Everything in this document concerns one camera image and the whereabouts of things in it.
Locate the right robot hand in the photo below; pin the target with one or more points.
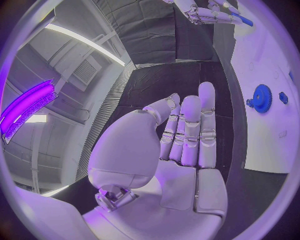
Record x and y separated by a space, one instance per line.
206 13

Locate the glowing light bar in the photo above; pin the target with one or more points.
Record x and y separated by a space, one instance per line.
25 110

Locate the white task board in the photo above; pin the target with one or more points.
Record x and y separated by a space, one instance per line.
264 90

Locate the blue long cylinder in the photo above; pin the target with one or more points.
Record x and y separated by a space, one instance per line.
245 19

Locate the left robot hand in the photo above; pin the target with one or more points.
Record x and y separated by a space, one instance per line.
150 187

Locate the blue gear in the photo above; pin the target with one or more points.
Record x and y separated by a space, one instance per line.
262 98

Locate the blue block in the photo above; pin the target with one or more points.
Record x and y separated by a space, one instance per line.
291 76

